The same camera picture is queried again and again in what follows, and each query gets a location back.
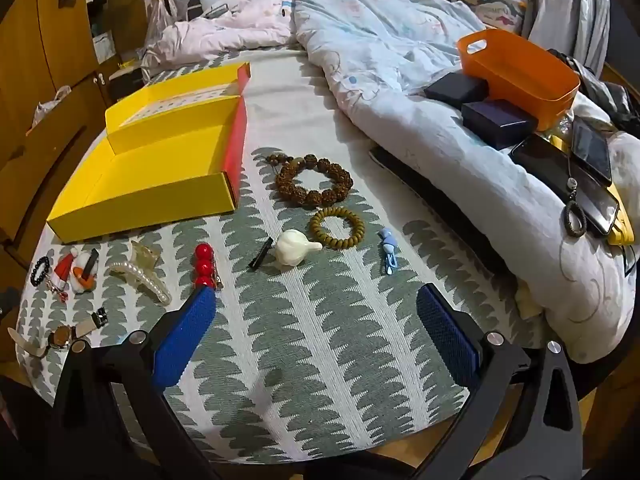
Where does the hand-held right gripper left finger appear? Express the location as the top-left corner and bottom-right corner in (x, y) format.
(30, 285), (217, 480)

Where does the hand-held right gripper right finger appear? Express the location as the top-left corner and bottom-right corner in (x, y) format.
(415, 284), (586, 480)

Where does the pearl claw hair clip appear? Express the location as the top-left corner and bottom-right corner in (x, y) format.
(109, 240), (172, 306)

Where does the red ball hair clip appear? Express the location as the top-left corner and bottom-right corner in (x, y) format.
(192, 242), (224, 291)

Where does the wristwatch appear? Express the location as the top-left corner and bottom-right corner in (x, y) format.
(7, 307), (108, 358)

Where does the snowman hair clip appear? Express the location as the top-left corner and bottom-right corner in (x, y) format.
(72, 248), (100, 292)

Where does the red santa hair clip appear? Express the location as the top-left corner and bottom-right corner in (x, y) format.
(47, 252), (76, 302)

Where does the black bead bracelet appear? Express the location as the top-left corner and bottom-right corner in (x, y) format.
(30, 256), (51, 287)

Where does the yellow cardboard box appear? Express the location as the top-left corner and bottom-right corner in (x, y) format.
(46, 62), (251, 245)

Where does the dark jewelry box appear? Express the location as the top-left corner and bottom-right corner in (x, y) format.
(461, 99), (538, 151)
(424, 74), (490, 110)

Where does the light blue hair clip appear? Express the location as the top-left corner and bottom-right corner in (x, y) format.
(377, 226), (401, 276)

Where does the black hair clip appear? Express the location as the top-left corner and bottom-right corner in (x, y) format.
(248, 237), (275, 272)

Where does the green leaf-patterned bed sheet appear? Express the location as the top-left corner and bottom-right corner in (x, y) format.
(17, 47), (546, 451)

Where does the white garlic-shaped hair clip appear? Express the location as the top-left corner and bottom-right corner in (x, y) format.
(276, 230), (323, 266)

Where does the large black smartphone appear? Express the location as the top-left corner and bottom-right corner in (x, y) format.
(511, 132), (621, 237)

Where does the yellow packet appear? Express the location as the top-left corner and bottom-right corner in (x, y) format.
(604, 185), (637, 247)

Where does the small black smartphone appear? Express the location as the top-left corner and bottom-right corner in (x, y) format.
(570, 116), (613, 183)

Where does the orange plastic basket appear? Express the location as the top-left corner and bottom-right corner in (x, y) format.
(457, 28), (581, 131)

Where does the white plastic bag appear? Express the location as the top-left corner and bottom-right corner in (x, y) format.
(31, 85), (74, 130)

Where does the light blue printed quilt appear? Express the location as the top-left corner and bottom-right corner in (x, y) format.
(290, 0), (640, 365)

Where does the dark clothes pile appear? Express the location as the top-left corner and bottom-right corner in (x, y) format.
(547, 49), (640, 133)

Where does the pink blanket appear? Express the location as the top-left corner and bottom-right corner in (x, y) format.
(142, 0), (297, 81)

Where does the wooden wardrobe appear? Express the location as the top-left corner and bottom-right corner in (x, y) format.
(0, 0), (166, 361)

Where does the clear plastic bag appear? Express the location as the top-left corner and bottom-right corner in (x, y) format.
(142, 0), (193, 56)

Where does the patterned pillow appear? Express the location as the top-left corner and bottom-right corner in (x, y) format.
(456, 0), (527, 32)

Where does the grey hanging garment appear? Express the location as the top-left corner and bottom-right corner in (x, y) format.
(522, 0), (613, 78)

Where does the olive wooden bead bracelet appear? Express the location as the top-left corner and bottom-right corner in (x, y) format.
(308, 206), (366, 251)

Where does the braided ring lanyard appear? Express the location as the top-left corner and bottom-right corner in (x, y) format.
(565, 160), (588, 237)

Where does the brown rudraksha bead bracelet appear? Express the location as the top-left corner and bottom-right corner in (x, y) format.
(265, 149), (354, 207)

